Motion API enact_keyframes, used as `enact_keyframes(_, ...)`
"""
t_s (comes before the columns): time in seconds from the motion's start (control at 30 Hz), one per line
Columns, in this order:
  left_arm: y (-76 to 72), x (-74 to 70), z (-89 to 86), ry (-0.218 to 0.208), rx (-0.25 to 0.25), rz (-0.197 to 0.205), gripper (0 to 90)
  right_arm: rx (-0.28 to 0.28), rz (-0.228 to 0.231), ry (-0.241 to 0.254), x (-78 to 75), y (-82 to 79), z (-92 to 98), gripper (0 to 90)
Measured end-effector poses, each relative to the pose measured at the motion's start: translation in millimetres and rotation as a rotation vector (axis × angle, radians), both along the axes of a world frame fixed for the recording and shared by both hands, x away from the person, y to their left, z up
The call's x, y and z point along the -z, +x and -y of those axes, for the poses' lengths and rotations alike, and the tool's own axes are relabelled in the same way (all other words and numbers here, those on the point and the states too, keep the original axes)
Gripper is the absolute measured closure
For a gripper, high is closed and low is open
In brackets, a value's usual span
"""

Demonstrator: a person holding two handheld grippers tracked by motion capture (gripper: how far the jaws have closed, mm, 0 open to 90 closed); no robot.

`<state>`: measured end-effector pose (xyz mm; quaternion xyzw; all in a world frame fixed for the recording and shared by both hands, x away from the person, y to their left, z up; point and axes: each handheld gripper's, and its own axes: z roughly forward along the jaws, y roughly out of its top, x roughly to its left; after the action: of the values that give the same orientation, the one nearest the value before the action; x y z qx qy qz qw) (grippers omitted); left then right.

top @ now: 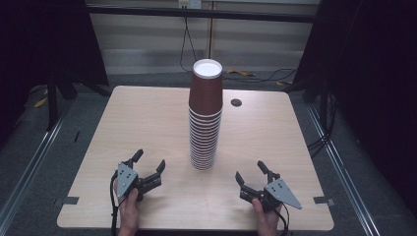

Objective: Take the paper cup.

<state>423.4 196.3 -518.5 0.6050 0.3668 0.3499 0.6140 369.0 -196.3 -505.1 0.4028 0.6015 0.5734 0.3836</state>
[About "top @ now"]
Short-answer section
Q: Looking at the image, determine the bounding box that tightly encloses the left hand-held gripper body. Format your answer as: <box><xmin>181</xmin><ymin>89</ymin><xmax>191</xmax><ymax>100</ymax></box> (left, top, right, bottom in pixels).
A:
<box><xmin>112</xmin><ymin>160</ymin><xmax>163</xmax><ymax>202</ymax></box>

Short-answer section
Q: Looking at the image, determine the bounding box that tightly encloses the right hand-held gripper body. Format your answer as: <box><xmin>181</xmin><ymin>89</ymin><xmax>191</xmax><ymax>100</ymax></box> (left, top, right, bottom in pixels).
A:
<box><xmin>239</xmin><ymin>178</ymin><xmax>303</xmax><ymax>212</ymax></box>

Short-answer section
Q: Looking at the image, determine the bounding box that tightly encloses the stack of brown paper cups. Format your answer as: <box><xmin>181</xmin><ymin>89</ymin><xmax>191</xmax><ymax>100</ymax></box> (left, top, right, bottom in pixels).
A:
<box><xmin>188</xmin><ymin>58</ymin><xmax>224</xmax><ymax>171</ymax></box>

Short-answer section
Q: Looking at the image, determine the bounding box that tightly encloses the person's right hand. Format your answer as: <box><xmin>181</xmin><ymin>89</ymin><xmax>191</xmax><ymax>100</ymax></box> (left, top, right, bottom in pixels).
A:
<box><xmin>251</xmin><ymin>198</ymin><xmax>283</xmax><ymax>232</ymax></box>

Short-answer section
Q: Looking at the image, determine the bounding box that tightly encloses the person's left hand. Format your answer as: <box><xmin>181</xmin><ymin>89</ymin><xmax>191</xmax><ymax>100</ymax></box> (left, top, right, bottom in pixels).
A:
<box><xmin>112</xmin><ymin>181</ymin><xmax>141</xmax><ymax>232</ymax></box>

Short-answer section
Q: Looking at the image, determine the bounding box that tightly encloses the black metal stand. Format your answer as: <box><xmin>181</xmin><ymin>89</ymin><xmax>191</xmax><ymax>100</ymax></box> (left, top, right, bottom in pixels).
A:
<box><xmin>319</xmin><ymin>78</ymin><xmax>330</xmax><ymax>139</ymax></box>
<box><xmin>45</xmin><ymin>70</ymin><xmax>60</xmax><ymax>132</ymax></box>

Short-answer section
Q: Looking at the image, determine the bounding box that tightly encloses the black horizontal bar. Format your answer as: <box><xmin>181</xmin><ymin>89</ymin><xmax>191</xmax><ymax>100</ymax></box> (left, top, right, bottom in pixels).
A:
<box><xmin>87</xmin><ymin>4</ymin><xmax>318</xmax><ymax>24</ymax></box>

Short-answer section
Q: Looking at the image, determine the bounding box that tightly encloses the dark curtain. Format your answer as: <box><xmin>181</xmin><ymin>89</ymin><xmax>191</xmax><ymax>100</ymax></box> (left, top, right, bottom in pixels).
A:
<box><xmin>293</xmin><ymin>0</ymin><xmax>417</xmax><ymax>217</ymax></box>
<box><xmin>0</xmin><ymin>0</ymin><xmax>109</xmax><ymax>146</ymax></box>

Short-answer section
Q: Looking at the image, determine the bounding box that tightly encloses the right hand-held gripper cable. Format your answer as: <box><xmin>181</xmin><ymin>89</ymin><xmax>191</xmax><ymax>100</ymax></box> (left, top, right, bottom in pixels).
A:
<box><xmin>273</xmin><ymin>203</ymin><xmax>291</xmax><ymax>236</ymax></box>

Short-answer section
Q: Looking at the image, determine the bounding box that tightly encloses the hand-held gripper cable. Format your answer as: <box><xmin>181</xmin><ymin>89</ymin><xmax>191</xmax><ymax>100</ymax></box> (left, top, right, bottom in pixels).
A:
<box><xmin>273</xmin><ymin>203</ymin><xmax>291</xmax><ymax>236</ymax></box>
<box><xmin>109</xmin><ymin>170</ymin><xmax>120</xmax><ymax>236</ymax></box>

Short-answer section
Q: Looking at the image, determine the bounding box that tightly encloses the left hand-held gripper cable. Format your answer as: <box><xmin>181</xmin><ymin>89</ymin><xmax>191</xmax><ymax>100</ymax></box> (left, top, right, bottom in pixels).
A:
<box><xmin>109</xmin><ymin>170</ymin><xmax>120</xmax><ymax>236</ymax></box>

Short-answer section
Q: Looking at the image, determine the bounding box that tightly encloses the black cable bundle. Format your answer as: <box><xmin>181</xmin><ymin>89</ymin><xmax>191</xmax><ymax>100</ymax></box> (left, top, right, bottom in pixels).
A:
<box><xmin>306</xmin><ymin>94</ymin><xmax>338</xmax><ymax>158</ymax></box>

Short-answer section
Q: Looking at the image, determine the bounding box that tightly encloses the metal floor rail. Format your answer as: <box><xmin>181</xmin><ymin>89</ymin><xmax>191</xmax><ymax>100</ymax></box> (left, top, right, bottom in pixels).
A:
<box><xmin>0</xmin><ymin>97</ymin><xmax>72</xmax><ymax>230</ymax></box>
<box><xmin>306</xmin><ymin>104</ymin><xmax>382</xmax><ymax>236</ymax></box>

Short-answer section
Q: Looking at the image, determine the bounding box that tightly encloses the black floor cable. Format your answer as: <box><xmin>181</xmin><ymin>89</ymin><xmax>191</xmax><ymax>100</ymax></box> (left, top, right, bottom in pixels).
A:
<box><xmin>222</xmin><ymin>67</ymin><xmax>298</xmax><ymax>84</ymax></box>

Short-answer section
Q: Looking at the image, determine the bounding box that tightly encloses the black hanging cable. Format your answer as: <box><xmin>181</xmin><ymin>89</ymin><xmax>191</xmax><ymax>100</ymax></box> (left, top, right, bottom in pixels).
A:
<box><xmin>179</xmin><ymin>8</ymin><xmax>200</xmax><ymax>73</ymax></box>

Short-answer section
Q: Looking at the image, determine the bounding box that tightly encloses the white wall socket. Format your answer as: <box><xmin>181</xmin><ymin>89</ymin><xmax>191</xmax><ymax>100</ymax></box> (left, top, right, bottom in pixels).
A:
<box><xmin>177</xmin><ymin>0</ymin><xmax>203</xmax><ymax>10</ymax></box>

